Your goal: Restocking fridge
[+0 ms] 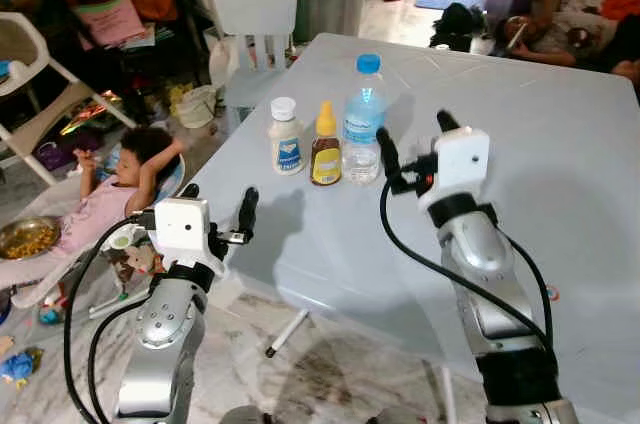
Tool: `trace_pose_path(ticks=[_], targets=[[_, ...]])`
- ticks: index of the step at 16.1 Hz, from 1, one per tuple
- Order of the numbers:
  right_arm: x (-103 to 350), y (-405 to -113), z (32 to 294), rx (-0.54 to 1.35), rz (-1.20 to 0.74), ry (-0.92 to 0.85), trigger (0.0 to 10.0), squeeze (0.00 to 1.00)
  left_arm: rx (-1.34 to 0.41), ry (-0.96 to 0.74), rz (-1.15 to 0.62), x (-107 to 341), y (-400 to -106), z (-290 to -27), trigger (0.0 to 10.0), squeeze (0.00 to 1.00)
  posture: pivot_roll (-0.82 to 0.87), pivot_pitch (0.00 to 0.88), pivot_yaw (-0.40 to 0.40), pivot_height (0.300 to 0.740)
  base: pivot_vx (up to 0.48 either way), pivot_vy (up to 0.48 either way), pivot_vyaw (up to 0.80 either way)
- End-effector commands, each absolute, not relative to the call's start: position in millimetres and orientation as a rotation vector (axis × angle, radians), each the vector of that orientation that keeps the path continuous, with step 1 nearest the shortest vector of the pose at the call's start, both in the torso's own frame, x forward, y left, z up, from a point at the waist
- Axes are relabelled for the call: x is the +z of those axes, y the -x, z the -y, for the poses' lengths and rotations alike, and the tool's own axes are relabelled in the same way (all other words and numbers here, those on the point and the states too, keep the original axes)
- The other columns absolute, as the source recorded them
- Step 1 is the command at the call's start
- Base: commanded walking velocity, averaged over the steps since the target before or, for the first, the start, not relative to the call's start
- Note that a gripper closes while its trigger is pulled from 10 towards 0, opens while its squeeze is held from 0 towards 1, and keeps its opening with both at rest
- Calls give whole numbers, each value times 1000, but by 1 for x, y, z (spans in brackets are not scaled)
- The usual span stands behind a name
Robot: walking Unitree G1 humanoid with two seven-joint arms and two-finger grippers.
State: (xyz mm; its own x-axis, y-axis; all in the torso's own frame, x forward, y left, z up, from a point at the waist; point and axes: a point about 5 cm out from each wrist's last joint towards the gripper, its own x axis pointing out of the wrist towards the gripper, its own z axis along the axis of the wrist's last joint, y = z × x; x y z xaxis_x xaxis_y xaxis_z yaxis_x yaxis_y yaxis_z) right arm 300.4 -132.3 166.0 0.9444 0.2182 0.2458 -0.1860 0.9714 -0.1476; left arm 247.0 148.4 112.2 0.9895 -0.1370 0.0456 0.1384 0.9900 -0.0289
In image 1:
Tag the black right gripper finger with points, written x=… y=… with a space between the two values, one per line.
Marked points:
x=447 y=122
x=388 y=152

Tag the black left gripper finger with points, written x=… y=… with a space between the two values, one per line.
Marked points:
x=248 y=212
x=189 y=192

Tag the blue-capped clear water bottle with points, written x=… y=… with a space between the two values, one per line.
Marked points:
x=363 y=129

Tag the yellow-capped amber sauce bottle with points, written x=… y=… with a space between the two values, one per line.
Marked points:
x=326 y=159

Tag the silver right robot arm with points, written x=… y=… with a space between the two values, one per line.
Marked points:
x=480 y=254

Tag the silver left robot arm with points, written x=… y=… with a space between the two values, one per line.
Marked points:
x=165 y=329

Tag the white mayonnaise jar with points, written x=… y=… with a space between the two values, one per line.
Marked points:
x=287 y=149

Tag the child in pink clothes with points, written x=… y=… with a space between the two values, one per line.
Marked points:
x=100 y=209

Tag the black bag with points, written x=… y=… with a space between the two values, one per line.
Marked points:
x=460 y=24

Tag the white table leg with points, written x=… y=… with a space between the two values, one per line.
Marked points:
x=285 y=334

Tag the blue floor mat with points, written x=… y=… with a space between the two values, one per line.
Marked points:
x=445 y=1

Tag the seated person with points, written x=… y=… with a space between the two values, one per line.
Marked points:
x=560 y=4

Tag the metal bowl with food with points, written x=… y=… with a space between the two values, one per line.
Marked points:
x=28 y=239

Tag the grey robot left leg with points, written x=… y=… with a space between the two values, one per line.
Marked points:
x=245 y=416

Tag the grey robot leg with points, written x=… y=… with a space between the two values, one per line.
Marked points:
x=395 y=417
x=245 y=416

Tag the pink book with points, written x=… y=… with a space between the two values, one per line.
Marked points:
x=108 y=22

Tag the white plastic child chair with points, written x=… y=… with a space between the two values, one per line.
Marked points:
x=255 y=14

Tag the white baby high chair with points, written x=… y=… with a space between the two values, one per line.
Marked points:
x=22 y=44

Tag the grey robot right leg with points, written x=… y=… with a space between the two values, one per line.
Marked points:
x=395 y=417

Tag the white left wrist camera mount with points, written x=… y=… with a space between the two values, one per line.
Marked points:
x=180 y=229

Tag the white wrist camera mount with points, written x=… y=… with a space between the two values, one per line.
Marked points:
x=458 y=159
x=180 y=229

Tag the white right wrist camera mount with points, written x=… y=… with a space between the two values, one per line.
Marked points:
x=458 y=159

